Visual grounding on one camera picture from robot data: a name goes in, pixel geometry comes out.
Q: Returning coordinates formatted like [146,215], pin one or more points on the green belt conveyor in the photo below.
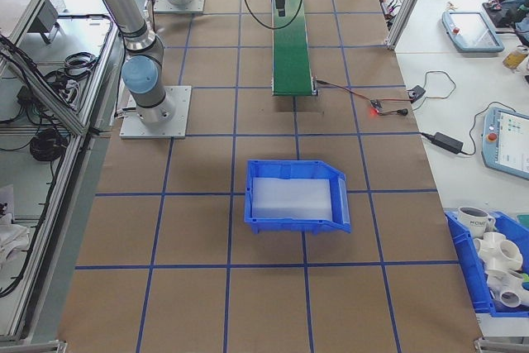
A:
[291,59]

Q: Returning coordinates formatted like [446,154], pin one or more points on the small motor controller board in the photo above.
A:
[375,104]

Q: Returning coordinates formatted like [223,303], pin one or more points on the small black module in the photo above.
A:
[416,92]

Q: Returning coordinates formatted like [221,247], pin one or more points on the blue plastic bin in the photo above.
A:
[289,167]

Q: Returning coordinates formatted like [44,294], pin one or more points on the grey blue teach pendant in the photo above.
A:
[471,30]
[508,138]

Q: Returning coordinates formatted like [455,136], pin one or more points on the black power adapter brick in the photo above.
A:
[448,142]

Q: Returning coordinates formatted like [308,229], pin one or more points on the grey metal box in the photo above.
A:
[43,18]

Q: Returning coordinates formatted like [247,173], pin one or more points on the white printed mug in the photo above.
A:
[471,220]

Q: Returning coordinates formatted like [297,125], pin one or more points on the large blue storage crate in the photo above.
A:
[467,270]

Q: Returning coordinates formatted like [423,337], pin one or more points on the white PVC pipe fitting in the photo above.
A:
[508,295]
[496,249]

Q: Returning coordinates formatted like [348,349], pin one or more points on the white crumpled cloth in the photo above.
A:
[10,237]

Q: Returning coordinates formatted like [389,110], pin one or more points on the aluminium extrusion post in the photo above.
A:
[407,6]

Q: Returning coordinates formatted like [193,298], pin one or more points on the V-shaped aluminium frame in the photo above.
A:
[74,119]

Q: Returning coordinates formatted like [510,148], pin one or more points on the metal corner bracket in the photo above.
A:
[33,346]
[502,346]

